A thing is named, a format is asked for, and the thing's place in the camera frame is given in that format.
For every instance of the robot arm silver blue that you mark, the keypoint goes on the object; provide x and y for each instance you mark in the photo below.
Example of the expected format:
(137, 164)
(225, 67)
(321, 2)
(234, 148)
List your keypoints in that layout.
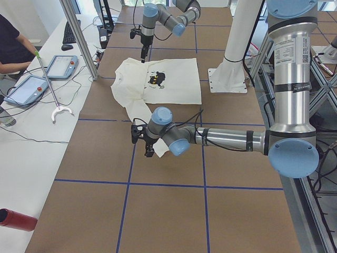
(289, 142)
(176, 25)

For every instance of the teach pendant blue grey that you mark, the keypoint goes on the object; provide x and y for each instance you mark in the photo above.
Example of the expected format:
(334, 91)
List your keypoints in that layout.
(27, 92)
(62, 67)

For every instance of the cream long-sleeve cat shirt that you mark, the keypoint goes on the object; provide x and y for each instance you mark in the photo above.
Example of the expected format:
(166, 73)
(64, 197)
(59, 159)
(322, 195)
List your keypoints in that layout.
(169, 81)

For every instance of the aluminium frame post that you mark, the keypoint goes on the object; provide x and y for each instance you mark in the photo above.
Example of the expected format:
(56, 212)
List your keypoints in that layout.
(80, 39)

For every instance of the white camera mast base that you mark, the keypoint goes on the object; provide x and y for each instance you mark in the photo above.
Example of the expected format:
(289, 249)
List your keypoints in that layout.
(229, 76)

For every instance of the far teach pendant blue grey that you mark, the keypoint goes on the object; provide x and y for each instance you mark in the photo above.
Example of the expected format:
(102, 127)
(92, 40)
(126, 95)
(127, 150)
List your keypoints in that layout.
(62, 67)

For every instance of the person in dark shirt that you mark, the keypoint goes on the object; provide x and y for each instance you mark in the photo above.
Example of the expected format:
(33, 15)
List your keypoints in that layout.
(17, 51)

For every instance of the reacher grabber stick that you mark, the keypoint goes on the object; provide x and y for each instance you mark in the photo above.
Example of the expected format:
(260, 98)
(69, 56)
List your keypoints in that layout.
(59, 108)

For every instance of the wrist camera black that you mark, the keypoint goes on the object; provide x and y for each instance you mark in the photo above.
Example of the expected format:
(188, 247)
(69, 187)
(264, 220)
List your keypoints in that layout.
(134, 32)
(136, 133)

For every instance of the black computer mouse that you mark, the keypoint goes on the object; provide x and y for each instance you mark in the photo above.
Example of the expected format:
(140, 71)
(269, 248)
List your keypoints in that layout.
(66, 47)

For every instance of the near teach pendant blue grey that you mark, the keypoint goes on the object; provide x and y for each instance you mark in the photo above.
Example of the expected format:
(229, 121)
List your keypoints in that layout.
(27, 92)

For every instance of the black keyboard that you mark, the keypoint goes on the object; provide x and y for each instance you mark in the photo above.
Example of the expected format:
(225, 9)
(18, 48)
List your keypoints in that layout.
(68, 37)

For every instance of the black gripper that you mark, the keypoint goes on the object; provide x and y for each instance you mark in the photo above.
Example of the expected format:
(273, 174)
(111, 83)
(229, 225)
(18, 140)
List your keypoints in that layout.
(145, 41)
(150, 142)

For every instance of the red bottle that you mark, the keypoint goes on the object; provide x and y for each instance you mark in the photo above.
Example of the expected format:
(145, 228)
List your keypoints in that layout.
(16, 220)

